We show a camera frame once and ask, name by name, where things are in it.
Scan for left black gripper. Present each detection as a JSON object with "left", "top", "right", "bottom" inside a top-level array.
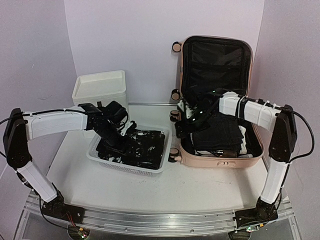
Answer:
[{"left": 94, "top": 123, "right": 137, "bottom": 157}]

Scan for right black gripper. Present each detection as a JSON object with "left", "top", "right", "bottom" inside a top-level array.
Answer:
[{"left": 175, "top": 106, "right": 214, "bottom": 139}]

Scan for white perforated plastic basket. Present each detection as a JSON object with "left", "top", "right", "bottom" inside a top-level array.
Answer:
[{"left": 86, "top": 123, "right": 172, "bottom": 177}]

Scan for black white patterned garment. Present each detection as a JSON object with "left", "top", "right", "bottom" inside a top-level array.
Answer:
[{"left": 95, "top": 129, "right": 166, "bottom": 170}]

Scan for black jeans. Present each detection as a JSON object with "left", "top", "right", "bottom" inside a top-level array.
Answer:
[{"left": 191, "top": 113, "right": 244, "bottom": 153}]

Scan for white plastic drawer unit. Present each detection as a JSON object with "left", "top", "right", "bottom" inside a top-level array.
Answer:
[{"left": 72, "top": 70, "right": 129, "bottom": 112}]

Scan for pink hard-shell suitcase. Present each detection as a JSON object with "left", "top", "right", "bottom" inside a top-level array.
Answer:
[{"left": 168, "top": 36, "right": 264, "bottom": 168}]

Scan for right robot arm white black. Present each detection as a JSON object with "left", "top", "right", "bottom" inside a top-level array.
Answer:
[{"left": 175, "top": 90, "right": 298, "bottom": 231}]

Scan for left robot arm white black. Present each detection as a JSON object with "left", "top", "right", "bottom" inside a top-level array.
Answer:
[{"left": 0, "top": 101, "right": 129, "bottom": 223}]

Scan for white blue print t-shirt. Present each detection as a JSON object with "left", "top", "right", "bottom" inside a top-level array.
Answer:
[{"left": 195, "top": 125, "right": 253, "bottom": 158}]

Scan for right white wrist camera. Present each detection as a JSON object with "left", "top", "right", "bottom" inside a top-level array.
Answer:
[{"left": 177, "top": 99, "right": 196, "bottom": 119}]

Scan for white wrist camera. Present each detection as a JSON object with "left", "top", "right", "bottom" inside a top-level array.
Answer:
[
  {"left": 118, "top": 120, "right": 137, "bottom": 136},
  {"left": 177, "top": 99, "right": 196, "bottom": 119}
]

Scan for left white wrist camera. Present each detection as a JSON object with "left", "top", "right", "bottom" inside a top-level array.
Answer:
[{"left": 118, "top": 120, "right": 137, "bottom": 136}]

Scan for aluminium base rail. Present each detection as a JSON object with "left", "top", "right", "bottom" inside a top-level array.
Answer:
[{"left": 13, "top": 191, "right": 302, "bottom": 240}]

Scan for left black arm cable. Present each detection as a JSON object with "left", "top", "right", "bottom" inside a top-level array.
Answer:
[{"left": 0, "top": 114, "right": 78, "bottom": 232}]

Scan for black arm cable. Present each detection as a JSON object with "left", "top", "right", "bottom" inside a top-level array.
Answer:
[
  {"left": 284, "top": 109, "right": 315, "bottom": 163},
  {"left": 0, "top": 114, "right": 78, "bottom": 232}
]

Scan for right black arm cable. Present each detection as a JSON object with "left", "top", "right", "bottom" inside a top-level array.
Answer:
[{"left": 284, "top": 109, "right": 315, "bottom": 163}]

